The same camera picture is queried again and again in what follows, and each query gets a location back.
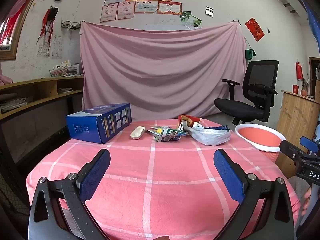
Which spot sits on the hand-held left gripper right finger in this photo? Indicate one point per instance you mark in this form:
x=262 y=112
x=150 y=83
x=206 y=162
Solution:
x=228 y=175

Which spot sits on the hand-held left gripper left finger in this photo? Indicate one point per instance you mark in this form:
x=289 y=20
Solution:
x=95 y=172

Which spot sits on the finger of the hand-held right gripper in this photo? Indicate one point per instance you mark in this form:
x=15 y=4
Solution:
x=290 y=148
x=310 y=143

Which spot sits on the pink and white plastic basin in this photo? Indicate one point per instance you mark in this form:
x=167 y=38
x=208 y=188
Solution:
x=260 y=136

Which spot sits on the clear plastic bag with masks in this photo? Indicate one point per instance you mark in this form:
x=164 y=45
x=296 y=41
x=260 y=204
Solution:
x=212 y=136

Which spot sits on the white oval case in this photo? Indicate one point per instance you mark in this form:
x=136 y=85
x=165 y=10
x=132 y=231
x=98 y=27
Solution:
x=137 y=132

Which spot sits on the white paper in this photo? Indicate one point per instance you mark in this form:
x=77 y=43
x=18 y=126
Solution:
x=187 y=127

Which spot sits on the red paper packet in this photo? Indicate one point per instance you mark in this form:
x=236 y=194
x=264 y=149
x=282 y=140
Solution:
x=187 y=118

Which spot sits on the green printed wrapper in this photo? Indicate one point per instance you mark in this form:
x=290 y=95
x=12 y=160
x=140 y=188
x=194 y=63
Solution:
x=170 y=135

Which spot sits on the person's right hand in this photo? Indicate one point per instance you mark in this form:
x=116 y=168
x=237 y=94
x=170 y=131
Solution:
x=306 y=201

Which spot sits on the person's left hand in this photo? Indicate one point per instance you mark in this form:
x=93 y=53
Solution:
x=163 y=238

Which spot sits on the person's grey clothing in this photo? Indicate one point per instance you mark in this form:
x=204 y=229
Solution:
x=297 y=187

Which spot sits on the wooden cabinet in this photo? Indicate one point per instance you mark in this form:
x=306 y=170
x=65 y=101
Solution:
x=297 y=120

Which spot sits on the blue cardboard box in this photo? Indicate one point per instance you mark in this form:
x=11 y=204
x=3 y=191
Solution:
x=100 y=122

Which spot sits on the orange round jar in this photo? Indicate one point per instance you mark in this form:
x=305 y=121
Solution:
x=303 y=92

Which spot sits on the brown cardboard box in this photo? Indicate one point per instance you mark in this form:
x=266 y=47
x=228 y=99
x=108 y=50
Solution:
x=317 y=90

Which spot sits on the red cup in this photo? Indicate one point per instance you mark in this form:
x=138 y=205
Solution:
x=295 y=89

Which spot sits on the pink plaid blanket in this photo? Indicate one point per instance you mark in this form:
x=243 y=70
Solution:
x=160 y=180

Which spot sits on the wooden framed doorway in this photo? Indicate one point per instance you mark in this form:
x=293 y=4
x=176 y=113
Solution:
x=311 y=75

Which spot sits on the black office chair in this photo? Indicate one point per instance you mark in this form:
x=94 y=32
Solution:
x=260 y=80

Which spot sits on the small pile of papers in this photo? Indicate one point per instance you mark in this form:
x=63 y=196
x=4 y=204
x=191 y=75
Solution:
x=65 y=90

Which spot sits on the wooden shelf desk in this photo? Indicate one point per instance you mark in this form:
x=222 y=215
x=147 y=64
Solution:
x=50 y=82

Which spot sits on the green hanging bag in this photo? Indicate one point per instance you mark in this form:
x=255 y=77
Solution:
x=250 y=54

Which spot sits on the blue dotted curtain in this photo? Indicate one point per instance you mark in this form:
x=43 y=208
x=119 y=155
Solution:
x=313 y=22

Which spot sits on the pink hanging sheet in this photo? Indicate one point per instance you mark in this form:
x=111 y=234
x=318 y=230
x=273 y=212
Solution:
x=160 y=67

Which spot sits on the pink cloth bundle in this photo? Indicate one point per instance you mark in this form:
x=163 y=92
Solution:
x=6 y=79

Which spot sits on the green photo print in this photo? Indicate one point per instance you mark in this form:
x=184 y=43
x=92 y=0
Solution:
x=184 y=17
x=195 y=21

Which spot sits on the red tassel ornament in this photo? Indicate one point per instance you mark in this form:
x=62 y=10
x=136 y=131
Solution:
x=48 y=20

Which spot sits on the red hanging wall ornament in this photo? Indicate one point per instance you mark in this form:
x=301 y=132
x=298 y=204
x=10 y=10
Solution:
x=299 y=71

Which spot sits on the red diamond wall poster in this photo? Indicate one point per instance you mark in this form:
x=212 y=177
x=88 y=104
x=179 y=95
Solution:
x=254 y=29

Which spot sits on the white printed wall sheet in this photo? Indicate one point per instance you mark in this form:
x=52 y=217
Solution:
x=43 y=48
x=57 y=47

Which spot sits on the wooden window frame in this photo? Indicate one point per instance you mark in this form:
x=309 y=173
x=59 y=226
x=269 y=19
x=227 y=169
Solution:
x=17 y=45

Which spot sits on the group of wall certificates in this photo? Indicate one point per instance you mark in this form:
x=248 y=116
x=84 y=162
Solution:
x=145 y=2

